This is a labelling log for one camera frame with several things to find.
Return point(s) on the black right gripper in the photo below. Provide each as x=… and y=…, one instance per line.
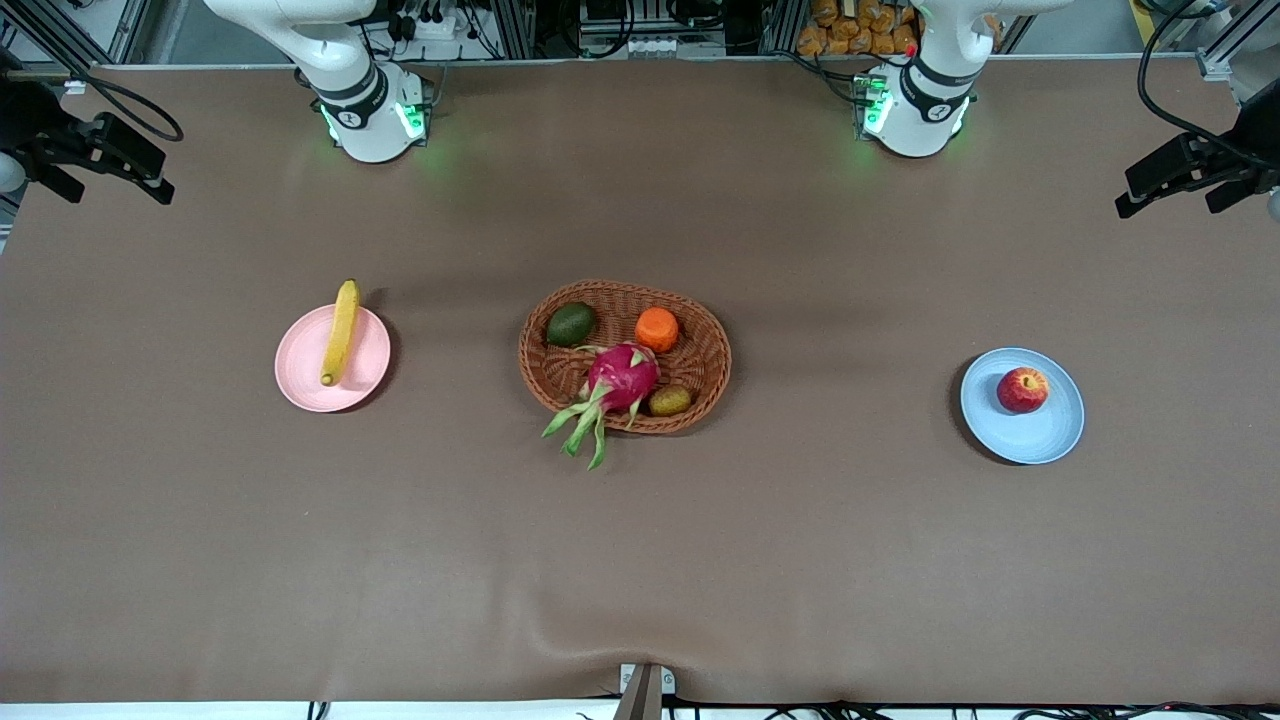
x=40, y=133

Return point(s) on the orange fruit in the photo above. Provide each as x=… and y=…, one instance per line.
x=656, y=329

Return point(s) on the brown table cloth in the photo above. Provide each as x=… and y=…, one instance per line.
x=640, y=560

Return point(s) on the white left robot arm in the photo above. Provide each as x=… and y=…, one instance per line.
x=915, y=125

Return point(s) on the pink plate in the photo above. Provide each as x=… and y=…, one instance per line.
x=365, y=360

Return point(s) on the light blue plate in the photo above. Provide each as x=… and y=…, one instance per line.
x=1040, y=435

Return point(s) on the green avocado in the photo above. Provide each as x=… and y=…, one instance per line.
x=571, y=325

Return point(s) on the white power strip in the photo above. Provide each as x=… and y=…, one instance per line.
x=430, y=22

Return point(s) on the grey metal bracket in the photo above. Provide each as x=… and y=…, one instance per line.
x=645, y=690

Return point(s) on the brown kiwi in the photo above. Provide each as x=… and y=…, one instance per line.
x=670, y=400

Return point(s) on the aluminium frame post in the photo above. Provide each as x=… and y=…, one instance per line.
x=130, y=30
x=1225, y=50

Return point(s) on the orange snack bags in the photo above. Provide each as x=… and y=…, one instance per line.
x=855, y=30

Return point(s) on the yellow banana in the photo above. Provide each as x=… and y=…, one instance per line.
x=340, y=335

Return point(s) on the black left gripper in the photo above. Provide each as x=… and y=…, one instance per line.
x=1236, y=158

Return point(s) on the pink dragon fruit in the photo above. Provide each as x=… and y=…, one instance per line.
x=625, y=375

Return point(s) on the red apple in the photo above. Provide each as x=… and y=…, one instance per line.
x=1022, y=390

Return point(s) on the brown wicker basket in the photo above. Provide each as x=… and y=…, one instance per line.
x=610, y=295

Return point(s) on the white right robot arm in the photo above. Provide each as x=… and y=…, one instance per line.
x=365, y=130

